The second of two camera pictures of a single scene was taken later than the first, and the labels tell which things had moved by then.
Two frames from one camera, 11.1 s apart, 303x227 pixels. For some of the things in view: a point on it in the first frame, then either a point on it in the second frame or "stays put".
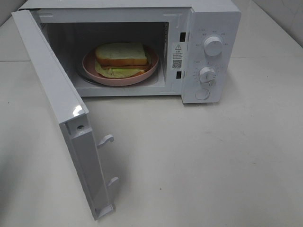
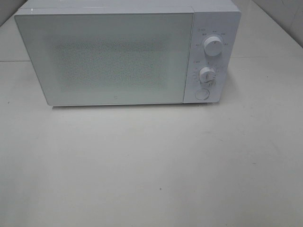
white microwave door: (71, 109) to (110, 57)
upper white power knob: (213, 46) stays put
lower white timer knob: (207, 74) stays put
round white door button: (202, 94) stays put
